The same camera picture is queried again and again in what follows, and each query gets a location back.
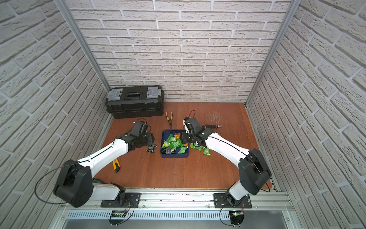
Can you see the green cookie packet front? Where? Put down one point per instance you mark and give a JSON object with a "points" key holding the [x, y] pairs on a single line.
{"points": [[171, 139]]}

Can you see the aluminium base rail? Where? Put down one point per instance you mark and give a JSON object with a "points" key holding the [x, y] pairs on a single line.
{"points": [[268, 210]]}

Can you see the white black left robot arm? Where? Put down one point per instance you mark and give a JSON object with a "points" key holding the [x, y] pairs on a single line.
{"points": [[75, 183]]}

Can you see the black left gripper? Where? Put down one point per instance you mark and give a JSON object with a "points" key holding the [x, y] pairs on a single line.
{"points": [[150, 141]]}

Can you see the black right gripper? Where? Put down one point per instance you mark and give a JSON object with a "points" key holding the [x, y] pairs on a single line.
{"points": [[183, 138]]}

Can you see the yellow utility knife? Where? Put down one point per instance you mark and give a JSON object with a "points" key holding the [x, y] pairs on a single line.
{"points": [[116, 165]]}

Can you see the yellow handled needle-nose pliers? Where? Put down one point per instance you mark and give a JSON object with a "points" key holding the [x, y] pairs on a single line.
{"points": [[169, 119]]}

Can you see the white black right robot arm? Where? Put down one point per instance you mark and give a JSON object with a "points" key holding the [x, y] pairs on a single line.
{"points": [[254, 171]]}

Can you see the green cookie packet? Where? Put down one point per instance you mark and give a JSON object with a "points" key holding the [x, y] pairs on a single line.
{"points": [[171, 139], [196, 146], [206, 152]]}

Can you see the dark blue storage box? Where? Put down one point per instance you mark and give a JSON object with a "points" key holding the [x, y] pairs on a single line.
{"points": [[181, 150]]}

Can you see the black toolbox grey latches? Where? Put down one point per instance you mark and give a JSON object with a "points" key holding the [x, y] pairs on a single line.
{"points": [[135, 101]]}

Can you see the black checkered cookie packet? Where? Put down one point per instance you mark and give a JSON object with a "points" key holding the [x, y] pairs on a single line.
{"points": [[151, 148]]}

